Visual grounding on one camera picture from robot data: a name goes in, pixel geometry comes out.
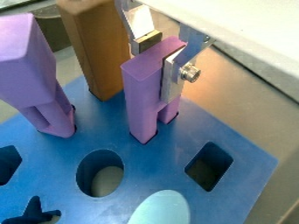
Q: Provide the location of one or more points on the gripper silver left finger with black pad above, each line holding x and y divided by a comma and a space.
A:
138, 21

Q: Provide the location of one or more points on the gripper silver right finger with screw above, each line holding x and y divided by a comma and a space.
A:
179, 67

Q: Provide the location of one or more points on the purple double-square block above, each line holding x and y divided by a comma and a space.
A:
142, 77

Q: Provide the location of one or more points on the brown arch-profile block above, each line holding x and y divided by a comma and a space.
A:
100, 43

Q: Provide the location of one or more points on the purple pentagon-top block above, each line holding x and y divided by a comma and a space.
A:
28, 84

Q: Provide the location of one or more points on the blue shape sorter base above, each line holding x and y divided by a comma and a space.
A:
90, 179

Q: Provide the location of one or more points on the light blue oval block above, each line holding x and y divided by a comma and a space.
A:
166, 207

